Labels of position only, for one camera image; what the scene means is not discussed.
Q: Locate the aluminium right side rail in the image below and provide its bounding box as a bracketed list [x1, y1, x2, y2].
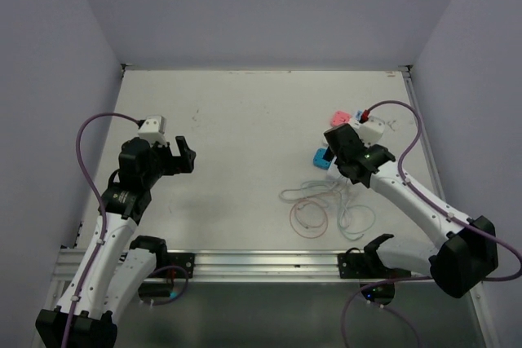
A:
[399, 66, 500, 347]

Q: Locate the white power strip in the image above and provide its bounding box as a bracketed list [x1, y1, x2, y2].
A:
[325, 163, 349, 183]

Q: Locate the aluminium front rail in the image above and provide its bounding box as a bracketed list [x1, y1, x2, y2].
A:
[51, 248, 449, 284]

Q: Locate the aluminium rail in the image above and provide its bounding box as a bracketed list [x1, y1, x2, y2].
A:
[399, 66, 500, 347]
[51, 248, 449, 284]

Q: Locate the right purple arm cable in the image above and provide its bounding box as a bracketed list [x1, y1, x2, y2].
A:
[341, 100, 522, 348]

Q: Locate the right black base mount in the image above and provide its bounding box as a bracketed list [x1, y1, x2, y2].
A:
[337, 248, 412, 280]

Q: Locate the blue plug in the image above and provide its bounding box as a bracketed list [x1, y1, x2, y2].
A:
[312, 148, 331, 170]

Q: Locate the pink plug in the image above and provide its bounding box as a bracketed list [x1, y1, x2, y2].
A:
[330, 111, 352, 127]

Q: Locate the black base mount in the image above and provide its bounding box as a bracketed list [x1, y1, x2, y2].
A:
[117, 252, 197, 282]
[337, 248, 412, 280]

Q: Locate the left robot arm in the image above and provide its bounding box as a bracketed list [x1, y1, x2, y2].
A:
[36, 136, 196, 347]

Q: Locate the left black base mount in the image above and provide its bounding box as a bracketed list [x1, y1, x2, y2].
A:
[117, 252, 197, 282]

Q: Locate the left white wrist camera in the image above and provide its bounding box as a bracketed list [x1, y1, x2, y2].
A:
[138, 115, 167, 147]

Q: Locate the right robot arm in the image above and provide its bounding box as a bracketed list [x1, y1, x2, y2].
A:
[324, 124, 498, 298]

